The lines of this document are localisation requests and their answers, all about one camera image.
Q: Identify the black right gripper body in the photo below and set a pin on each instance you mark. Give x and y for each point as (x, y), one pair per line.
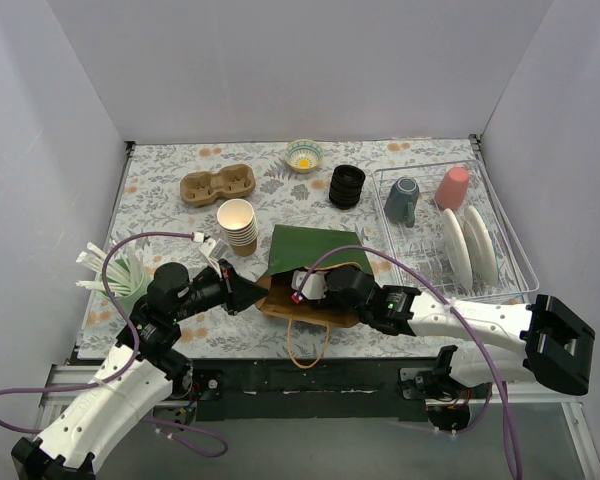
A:
(338, 279)

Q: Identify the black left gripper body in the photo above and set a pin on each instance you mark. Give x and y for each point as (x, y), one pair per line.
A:
(229, 286)

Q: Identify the green brown paper bag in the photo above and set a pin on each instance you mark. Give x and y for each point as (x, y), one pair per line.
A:
(309, 249)

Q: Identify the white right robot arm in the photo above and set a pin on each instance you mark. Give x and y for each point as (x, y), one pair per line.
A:
(544, 341)

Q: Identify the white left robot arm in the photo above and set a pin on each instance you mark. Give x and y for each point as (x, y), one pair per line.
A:
(141, 369)

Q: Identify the stack of paper cups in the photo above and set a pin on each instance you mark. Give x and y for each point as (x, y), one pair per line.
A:
(237, 220)

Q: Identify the floral tablecloth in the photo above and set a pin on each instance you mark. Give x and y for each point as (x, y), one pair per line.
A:
(152, 216)

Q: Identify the green straw holder cup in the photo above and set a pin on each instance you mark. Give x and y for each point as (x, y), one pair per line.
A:
(133, 288)

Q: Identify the dark teal mug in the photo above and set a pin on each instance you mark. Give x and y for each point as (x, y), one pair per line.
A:
(402, 201)

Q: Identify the cardboard cup carrier tray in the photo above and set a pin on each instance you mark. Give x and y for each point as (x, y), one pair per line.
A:
(204, 188)

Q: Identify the stack of black lids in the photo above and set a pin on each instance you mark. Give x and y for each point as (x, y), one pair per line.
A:
(346, 186)

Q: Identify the white plate front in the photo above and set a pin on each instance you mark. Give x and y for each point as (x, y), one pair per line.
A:
(456, 249)

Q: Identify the white plate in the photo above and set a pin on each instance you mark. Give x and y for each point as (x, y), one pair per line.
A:
(456, 249)
(479, 246)

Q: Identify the yellow patterned bowl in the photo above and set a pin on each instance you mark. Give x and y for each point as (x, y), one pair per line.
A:
(303, 155)

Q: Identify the white plate rear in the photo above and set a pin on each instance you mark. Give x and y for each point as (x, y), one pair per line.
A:
(479, 246)

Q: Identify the pink plastic cup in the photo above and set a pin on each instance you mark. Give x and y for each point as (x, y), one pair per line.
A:
(452, 190)

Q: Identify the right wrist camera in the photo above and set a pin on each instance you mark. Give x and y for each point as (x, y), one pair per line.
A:
(310, 287)

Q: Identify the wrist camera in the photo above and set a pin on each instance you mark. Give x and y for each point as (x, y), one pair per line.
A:
(310, 287)
(211, 249)

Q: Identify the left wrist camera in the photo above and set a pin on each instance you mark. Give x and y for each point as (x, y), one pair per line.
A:
(211, 249)

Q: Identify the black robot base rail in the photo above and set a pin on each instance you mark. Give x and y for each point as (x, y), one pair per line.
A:
(240, 389)

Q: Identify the white wire dish rack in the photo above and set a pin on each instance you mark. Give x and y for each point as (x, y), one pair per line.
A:
(422, 247)

